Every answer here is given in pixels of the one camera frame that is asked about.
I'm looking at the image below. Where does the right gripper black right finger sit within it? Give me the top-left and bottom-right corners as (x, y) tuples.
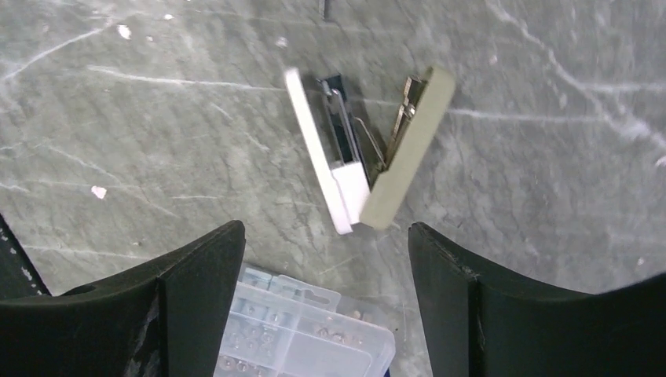
(408, 222), (665, 376)

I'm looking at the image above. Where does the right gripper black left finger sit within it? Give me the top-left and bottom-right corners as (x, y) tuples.
(1, 220), (246, 376)

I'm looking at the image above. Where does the pale green white stapler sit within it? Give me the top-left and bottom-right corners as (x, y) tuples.
(284, 66), (456, 235)

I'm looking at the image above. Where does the clear plastic screw organizer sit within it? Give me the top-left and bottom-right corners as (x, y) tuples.
(214, 263), (396, 377)

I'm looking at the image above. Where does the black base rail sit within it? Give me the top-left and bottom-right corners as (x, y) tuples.
(0, 217), (51, 300)

